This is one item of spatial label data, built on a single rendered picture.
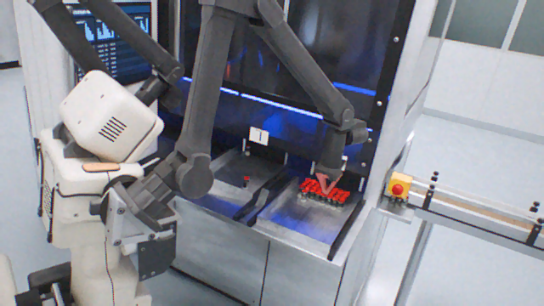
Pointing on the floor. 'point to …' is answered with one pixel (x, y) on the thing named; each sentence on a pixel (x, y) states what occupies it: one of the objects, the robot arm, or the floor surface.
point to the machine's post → (388, 138)
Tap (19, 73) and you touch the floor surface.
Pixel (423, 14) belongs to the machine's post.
